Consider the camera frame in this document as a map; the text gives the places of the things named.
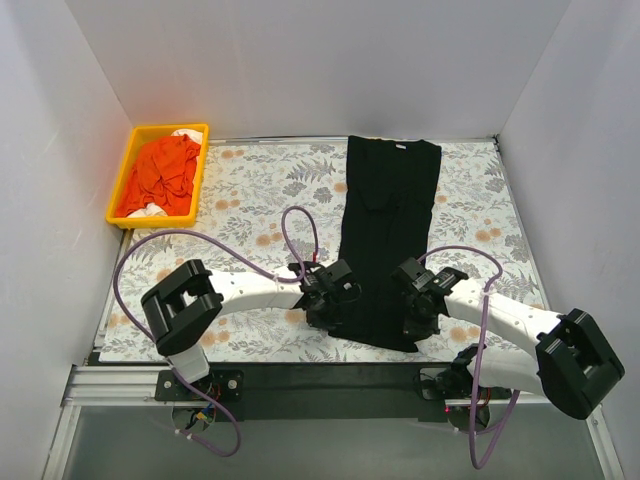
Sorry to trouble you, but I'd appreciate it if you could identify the black t shirt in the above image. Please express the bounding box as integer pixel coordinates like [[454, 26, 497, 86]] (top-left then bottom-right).
[[329, 136, 442, 353]]

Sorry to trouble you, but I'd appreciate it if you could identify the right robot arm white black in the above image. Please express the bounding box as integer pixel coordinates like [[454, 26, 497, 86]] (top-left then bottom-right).
[[391, 258, 625, 420]]

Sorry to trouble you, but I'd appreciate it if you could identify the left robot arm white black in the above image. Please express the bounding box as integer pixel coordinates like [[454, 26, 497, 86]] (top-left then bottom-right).
[[141, 259, 362, 400]]

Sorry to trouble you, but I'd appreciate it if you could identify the floral table cloth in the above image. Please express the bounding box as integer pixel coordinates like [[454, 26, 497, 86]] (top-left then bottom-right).
[[96, 140, 547, 363]]

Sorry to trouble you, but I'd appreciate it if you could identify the yellow plastic bin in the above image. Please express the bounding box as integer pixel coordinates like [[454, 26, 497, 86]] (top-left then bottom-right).
[[105, 124, 209, 229]]

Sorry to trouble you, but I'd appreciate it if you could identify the orange t shirt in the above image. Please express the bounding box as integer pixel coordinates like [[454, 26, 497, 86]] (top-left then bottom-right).
[[116, 134, 204, 214]]

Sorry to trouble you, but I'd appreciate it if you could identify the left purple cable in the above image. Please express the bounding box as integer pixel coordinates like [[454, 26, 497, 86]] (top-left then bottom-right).
[[112, 205, 321, 457]]

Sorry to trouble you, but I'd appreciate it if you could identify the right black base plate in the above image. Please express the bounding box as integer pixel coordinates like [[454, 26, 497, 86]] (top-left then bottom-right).
[[417, 367, 472, 400]]

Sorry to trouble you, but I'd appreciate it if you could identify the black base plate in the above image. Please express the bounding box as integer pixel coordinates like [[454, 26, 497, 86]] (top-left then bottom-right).
[[417, 367, 472, 400], [154, 369, 244, 402]]

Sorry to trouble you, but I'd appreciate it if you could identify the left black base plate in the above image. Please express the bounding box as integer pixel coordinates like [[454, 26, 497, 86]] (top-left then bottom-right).
[[154, 369, 244, 402]]

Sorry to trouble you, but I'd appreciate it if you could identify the aluminium frame rail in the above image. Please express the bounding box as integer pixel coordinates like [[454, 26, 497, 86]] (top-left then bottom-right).
[[42, 362, 176, 480]]

